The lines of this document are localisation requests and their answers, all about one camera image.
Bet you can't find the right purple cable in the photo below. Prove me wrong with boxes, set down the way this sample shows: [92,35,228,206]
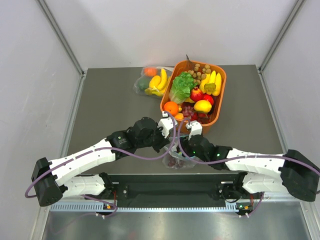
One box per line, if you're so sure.
[176,117,320,195]

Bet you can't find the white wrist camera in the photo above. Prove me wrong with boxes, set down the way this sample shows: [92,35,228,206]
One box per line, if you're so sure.
[157,111,178,138]
[185,120,203,140]

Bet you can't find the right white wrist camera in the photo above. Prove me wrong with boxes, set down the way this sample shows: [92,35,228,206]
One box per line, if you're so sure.
[185,120,203,140]

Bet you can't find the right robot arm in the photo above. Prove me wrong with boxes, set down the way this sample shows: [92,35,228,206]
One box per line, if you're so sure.
[178,134,320,202]

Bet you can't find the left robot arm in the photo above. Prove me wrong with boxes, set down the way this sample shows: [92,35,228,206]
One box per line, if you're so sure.
[31,115,177,207]

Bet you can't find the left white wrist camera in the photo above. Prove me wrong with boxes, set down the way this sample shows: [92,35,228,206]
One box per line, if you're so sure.
[157,111,178,138]

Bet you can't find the clear zip bag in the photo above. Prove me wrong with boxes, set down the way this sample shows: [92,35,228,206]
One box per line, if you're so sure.
[162,137,196,169]
[133,66,174,98]

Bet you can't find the fake red pepper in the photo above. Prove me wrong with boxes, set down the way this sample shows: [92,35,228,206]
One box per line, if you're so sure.
[202,93,214,106]

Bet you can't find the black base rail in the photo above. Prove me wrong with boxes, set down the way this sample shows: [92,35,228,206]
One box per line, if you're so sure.
[100,173,250,208]

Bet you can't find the fake banana bunch in bin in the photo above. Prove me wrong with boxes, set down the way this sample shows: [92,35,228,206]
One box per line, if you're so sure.
[199,70,222,97]

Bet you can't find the fake purple grapes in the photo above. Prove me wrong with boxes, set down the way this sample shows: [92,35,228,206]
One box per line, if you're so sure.
[182,105,198,121]

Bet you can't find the fake green avocado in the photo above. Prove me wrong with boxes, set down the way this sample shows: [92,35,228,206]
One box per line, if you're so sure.
[136,76,151,92]

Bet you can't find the fake strawberries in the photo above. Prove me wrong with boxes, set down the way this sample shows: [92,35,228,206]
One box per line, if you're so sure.
[195,112,211,125]

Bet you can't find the clear zip top bag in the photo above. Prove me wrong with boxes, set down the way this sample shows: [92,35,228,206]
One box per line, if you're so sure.
[162,137,196,169]

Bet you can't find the fake brown longan bunch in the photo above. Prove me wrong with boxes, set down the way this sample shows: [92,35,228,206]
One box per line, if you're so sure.
[182,55,212,85]

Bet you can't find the fake yellow lemon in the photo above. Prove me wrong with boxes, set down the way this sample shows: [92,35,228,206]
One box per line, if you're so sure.
[193,99,212,114]

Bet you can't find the fake orange tangerine in bag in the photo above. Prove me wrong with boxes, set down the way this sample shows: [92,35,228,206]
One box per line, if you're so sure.
[143,67,158,77]

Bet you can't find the fake green lettuce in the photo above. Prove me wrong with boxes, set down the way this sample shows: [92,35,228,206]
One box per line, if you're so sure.
[169,72,197,104]

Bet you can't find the fake banana bunch in bag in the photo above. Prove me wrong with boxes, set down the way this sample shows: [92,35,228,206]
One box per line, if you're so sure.
[144,68,169,97]

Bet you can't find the fake red apple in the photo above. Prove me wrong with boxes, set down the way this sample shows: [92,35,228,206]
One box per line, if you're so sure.
[189,87,204,102]

